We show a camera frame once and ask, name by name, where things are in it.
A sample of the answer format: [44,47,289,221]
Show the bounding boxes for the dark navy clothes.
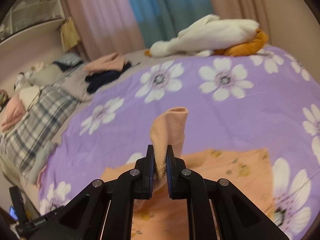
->
[85,61,132,94]

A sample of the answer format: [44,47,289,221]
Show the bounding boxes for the pink folded clothes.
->
[84,53,127,75]

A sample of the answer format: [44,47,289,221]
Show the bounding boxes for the blue phone screen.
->
[9,205,18,221]

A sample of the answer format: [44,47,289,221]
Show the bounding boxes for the grey plaid blanket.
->
[1,86,79,184]

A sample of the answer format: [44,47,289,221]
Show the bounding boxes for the pink cloth on left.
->
[1,94,26,132]

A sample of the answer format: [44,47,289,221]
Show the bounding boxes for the purple floral bed sheet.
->
[39,47,319,239]

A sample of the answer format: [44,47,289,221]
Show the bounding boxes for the grey pillow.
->
[28,63,89,102]

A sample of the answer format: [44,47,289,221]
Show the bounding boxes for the hanging yellow bag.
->
[60,17,81,52]

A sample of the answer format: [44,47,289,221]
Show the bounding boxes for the orange plush cushion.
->
[213,28,268,57]

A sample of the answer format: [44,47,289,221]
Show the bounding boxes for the white plush goose toy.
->
[149,14,260,57]

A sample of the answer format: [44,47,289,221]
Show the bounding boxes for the pink curtain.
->
[66,0,145,61]

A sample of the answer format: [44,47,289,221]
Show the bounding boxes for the blue curtain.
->
[129,0,214,48]

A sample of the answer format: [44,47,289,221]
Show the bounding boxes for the white wall shelf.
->
[1,0,65,42]

